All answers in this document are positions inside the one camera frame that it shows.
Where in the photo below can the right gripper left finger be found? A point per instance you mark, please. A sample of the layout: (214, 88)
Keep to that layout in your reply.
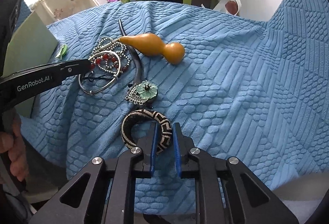
(103, 191)

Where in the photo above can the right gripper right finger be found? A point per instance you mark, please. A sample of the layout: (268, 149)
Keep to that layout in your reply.
(226, 190)

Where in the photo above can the small green jade charm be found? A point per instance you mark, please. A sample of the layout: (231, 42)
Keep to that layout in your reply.
(62, 52)

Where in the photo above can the black white patterned bangle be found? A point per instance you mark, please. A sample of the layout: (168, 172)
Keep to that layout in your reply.
(135, 125)

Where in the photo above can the orange gourd pendant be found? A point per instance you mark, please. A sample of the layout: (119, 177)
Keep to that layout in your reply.
(152, 45)

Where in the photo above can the person's left hand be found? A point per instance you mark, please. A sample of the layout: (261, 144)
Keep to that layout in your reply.
(13, 144)

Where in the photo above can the pale green open box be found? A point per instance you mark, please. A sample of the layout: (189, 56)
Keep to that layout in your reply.
(32, 44)

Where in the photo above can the silver hoop bangle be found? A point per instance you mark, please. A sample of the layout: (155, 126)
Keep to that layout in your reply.
(97, 72)

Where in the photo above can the green flower brooch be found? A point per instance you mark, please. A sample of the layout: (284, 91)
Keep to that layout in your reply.
(143, 93)

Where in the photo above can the black curved hair stick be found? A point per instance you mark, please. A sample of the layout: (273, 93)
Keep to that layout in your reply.
(138, 65)

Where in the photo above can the blue textured chair cover right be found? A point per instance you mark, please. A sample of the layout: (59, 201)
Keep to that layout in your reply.
(297, 123)

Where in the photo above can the white tote bag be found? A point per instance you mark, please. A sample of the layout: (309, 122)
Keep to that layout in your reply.
(231, 7)

